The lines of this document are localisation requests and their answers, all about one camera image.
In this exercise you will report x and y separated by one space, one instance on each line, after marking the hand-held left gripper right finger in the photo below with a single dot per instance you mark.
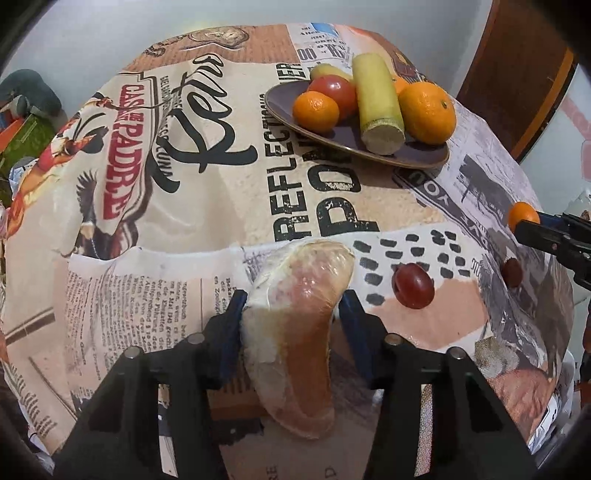
358 339

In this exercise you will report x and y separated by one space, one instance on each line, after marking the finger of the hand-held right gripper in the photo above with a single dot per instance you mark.
554 219
535 235

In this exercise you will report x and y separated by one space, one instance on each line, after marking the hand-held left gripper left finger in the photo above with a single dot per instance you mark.
232 334

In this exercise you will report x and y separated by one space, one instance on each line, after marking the small mandarin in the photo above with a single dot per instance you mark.
521 214
316 111

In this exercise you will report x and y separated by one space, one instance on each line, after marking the peeled pomelo segment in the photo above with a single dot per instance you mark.
295 332

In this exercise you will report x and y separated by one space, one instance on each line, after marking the large orange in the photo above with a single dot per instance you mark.
400 86
427 113

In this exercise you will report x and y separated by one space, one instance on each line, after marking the purple plate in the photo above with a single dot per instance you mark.
346 138

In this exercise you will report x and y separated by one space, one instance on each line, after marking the yellow sugarcane piece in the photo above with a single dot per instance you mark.
376 104
325 71

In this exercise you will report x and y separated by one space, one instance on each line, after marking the red tomato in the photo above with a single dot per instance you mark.
337 92

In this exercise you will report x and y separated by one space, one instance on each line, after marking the dark red grape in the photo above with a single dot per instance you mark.
511 272

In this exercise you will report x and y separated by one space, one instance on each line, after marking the printed retro tablecloth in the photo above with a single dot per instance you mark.
184 207

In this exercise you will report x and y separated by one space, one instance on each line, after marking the brown wooden door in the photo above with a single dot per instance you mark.
512 69

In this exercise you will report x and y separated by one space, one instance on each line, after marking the green bag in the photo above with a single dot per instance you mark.
25 143

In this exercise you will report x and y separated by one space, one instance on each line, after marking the grey plush toy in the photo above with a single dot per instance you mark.
27 92

